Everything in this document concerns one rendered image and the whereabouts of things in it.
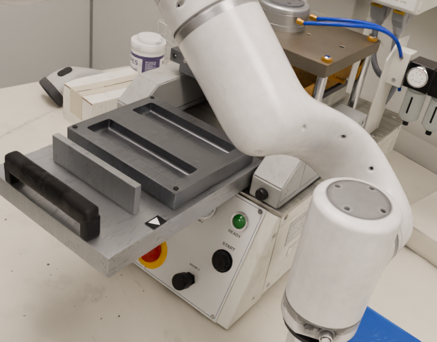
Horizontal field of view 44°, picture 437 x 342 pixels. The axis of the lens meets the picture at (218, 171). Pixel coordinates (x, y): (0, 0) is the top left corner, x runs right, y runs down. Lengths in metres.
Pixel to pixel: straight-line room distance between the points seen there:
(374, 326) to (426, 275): 0.18
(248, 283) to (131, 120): 0.29
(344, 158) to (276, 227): 0.22
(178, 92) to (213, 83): 0.42
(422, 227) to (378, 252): 0.56
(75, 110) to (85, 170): 0.55
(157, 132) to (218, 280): 0.23
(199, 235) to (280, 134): 0.35
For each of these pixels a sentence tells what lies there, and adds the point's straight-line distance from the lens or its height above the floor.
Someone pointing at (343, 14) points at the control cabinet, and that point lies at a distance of 1.02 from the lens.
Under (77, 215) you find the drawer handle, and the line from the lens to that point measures 0.60.
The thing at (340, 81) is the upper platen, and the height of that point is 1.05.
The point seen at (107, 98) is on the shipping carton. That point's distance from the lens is 1.18.
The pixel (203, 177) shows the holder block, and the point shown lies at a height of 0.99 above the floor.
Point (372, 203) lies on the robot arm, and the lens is 0.51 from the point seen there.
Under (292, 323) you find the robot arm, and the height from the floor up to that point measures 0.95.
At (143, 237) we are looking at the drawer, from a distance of 0.61.
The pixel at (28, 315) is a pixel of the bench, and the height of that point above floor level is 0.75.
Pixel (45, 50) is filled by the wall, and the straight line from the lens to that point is 2.44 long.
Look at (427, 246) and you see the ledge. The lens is 1.06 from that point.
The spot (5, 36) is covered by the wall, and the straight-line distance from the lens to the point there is 2.35.
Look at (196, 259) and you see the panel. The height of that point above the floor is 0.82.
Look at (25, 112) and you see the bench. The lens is 1.31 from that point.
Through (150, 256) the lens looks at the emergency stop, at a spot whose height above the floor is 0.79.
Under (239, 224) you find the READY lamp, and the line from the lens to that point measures 0.77.
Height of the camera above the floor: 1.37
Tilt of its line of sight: 33 degrees down
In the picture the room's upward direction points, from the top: 10 degrees clockwise
